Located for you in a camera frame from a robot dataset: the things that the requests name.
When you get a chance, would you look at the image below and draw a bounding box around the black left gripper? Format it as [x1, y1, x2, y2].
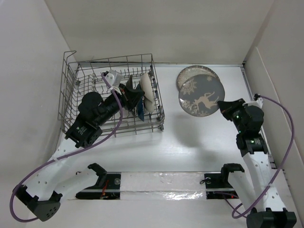
[96, 83, 145, 126]

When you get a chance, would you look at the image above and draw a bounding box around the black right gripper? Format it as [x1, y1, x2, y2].
[217, 98, 248, 133]

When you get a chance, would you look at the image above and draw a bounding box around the silver metal plate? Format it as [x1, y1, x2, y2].
[126, 75, 134, 90]

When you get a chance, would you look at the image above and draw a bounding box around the blue shell shaped dish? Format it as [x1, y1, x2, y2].
[136, 96, 145, 121]

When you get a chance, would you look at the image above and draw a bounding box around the cream divided plate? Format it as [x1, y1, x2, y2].
[140, 73, 154, 114]

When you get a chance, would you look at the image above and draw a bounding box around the grey tree pattern plate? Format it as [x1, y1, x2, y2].
[179, 74, 225, 117]

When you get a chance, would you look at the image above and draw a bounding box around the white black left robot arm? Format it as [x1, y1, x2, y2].
[10, 84, 145, 222]

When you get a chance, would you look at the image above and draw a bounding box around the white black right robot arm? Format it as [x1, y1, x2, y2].
[218, 96, 297, 228]

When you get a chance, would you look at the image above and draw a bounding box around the speckled beige round plate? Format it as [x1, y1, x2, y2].
[176, 65, 220, 90]

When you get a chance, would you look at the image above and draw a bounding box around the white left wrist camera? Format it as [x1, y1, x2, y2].
[102, 69, 122, 92]

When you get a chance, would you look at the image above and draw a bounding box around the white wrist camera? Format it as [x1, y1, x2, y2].
[244, 94, 263, 109]
[102, 69, 122, 92]

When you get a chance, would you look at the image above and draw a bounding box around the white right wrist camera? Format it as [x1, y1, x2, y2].
[244, 94, 263, 109]

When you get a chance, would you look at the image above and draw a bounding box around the grey wire dish rack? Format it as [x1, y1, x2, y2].
[57, 51, 165, 134]

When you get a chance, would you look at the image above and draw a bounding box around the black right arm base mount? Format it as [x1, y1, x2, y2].
[200, 163, 245, 200]

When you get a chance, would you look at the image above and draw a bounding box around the silver metal rail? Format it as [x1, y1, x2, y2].
[79, 188, 236, 193]

